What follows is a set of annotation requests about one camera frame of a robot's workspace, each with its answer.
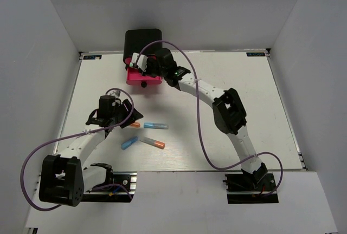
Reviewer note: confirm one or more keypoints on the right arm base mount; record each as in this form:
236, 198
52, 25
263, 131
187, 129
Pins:
241, 191

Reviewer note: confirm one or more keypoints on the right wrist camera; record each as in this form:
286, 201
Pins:
141, 62

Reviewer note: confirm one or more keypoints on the black drawer cabinet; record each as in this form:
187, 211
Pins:
137, 39

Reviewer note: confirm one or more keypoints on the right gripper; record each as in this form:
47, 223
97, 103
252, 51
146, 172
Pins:
150, 60

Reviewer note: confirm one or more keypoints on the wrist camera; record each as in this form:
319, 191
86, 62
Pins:
141, 62
116, 94

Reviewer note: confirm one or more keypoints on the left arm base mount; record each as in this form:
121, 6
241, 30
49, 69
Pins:
120, 189

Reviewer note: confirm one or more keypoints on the pink drawer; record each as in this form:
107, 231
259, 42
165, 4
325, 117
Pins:
128, 60
135, 78

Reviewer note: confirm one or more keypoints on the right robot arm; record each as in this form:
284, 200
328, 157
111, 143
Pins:
228, 111

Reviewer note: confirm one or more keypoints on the orange white highlighter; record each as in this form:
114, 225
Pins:
152, 142

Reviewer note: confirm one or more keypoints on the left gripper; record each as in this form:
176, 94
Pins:
136, 115

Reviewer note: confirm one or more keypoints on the blue table sticker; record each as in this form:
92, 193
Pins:
92, 57
255, 54

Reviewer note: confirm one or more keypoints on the blue highlighter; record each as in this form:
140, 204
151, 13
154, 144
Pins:
152, 125

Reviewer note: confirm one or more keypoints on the right blue table sticker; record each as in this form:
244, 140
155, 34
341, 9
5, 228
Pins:
255, 54

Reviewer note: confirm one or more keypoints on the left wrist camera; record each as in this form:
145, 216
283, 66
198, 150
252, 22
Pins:
116, 94

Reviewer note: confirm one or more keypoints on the left blue table sticker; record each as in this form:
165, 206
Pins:
92, 57

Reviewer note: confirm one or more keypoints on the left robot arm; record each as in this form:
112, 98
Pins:
64, 176

